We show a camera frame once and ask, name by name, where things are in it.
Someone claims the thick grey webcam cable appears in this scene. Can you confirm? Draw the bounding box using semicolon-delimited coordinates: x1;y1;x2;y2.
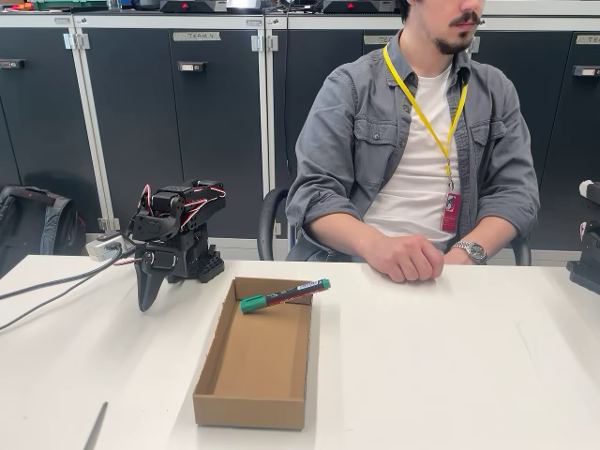
0;242;126;301

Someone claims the green flat box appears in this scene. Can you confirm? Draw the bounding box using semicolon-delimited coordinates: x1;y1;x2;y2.
35;0;109;10

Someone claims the silver wrist webcam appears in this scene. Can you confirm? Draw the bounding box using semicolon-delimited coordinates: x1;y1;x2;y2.
85;233;127;263

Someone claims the green capped marker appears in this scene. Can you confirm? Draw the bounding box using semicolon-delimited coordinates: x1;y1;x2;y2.
239;277;331;314

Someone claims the yellow lanyard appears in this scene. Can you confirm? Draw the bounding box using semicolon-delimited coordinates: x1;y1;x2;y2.
382;44;469;191

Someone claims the black grey backpack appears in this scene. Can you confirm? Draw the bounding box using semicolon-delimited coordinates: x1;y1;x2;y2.
0;185;88;278

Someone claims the silver wristwatch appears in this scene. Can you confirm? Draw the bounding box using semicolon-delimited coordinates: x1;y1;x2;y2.
452;240;488;266

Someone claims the dark grey cabinet door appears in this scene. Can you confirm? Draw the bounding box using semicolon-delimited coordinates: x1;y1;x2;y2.
74;26;271;240
0;26;113;235
468;30;577;249
270;25;405;240
569;30;600;184

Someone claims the black case with red logo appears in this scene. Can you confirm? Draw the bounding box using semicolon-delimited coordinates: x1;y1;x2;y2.
159;0;227;14
322;0;398;14

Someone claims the grey cable with black connector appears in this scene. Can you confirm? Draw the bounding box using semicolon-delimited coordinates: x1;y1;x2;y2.
0;252;142;332

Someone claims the person's left forearm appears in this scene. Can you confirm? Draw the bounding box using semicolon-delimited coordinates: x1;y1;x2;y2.
457;213;525;266

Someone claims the brown cardboard box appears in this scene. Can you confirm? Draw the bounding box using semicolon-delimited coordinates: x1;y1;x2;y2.
192;276;314;431

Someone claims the person's right hand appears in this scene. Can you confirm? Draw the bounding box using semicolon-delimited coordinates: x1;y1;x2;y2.
367;232;445;284

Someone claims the red id badge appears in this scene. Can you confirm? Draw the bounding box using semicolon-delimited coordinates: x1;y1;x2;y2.
439;189;463;233

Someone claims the person's right forearm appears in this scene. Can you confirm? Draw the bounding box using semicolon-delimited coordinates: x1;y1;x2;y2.
307;213;393;273

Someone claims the black clamped device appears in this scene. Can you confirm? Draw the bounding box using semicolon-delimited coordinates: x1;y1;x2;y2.
565;179;600;296

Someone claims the thin black hanging cable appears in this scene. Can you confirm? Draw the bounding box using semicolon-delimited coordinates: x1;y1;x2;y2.
282;13;291;182

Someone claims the man in grey shirt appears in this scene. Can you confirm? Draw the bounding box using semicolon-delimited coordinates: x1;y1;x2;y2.
284;0;541;263

